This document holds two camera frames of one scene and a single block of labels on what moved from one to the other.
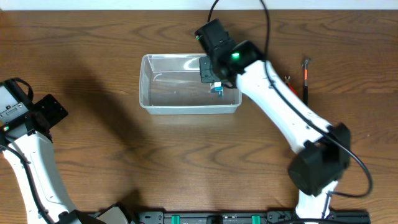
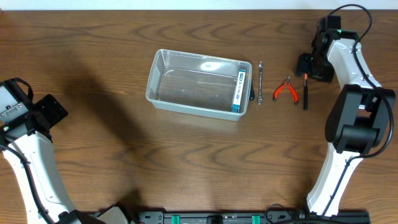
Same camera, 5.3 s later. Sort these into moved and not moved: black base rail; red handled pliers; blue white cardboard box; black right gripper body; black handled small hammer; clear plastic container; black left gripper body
Moved: blue white cardboard box; black right gripper body; clear plastic container
Not moved: black handled small hammer; black base rail; black left gripper body; red handled pliers
